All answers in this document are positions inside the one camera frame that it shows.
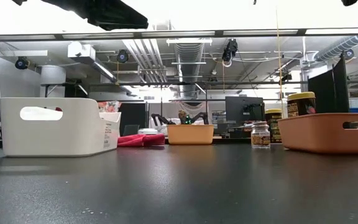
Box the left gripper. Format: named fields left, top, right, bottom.
left=40, top=0, right=149, bottom=31

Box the small clear glass spice jar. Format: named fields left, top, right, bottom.
left=250, top=121, right=271, bottom=149

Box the yellow lid spice jar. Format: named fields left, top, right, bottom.
left=287, top=91, right=317, bottom=118
left=265, top=108, right=284, bottom=144

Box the floral print bag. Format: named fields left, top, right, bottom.
left=98, top=101, right=122, bottom=113

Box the dark chair back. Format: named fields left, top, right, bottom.
left=122, top=124, right=140, bottom=137

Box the white flat box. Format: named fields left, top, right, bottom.
left=137, top=128, right=158, bottom=136

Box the red cloth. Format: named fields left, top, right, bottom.
left=117, top=133, right=167, bottom=148

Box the white plastic bin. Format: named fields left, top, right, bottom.
left=0, top=97, right=122, bottom=157

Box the yellow plastic bin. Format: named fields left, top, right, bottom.
left=166, top=124, right=215, bottom=146

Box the black divider panel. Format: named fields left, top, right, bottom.
left=308, top=51, right=351, bottom=113

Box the orange plastic bin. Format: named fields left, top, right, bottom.
left=277, top=112, right=358, bottom=155

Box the black ceiling camera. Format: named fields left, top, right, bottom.
left=14, top=57, right=30, bottom=70
left=116, top=49, right=129, bottom=63

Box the white ceiling air duct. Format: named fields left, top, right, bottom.
left=67, top=42, right=117, bottom=82

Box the silver ceiling duct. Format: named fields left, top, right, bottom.
left=174, top=42, right=205, bottom=97

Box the black hanging camera mount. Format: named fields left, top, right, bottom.
left=221, top=39, right=239, bottom=62

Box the flexible grey ceiling duct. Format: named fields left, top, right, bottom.
left=314, top=21, right=358, bottom=62

